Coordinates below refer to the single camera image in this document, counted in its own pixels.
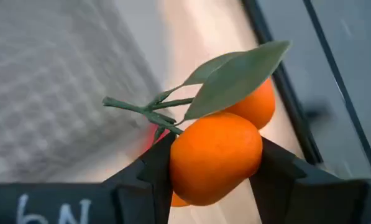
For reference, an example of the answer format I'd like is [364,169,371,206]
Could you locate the round grey mat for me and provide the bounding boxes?
[0,0,169,184]

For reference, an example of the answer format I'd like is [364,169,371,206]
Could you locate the mandarin bunch with leaves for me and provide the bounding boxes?
[102,39,292,208]

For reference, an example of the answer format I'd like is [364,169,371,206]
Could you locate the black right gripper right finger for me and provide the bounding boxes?
[249,136,369,224]

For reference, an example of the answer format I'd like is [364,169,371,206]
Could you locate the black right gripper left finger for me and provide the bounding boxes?
[103,132,176,224]

